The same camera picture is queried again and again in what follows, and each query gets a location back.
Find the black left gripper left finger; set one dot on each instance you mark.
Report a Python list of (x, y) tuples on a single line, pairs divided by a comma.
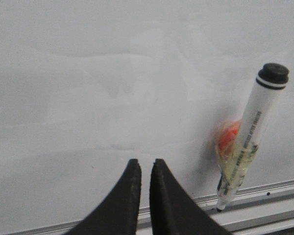
[(118, 213)]

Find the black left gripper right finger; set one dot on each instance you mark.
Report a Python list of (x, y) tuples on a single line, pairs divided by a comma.
[(172, 210)]

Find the red round magnet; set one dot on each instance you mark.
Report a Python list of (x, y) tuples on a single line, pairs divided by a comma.
[(226, 138)]

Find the white whiteboard marker pen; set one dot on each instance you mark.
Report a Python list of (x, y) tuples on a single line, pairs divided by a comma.
[(269, 83)]

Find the white whiteboard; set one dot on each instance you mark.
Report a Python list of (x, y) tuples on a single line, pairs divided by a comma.
[(86, 85)]

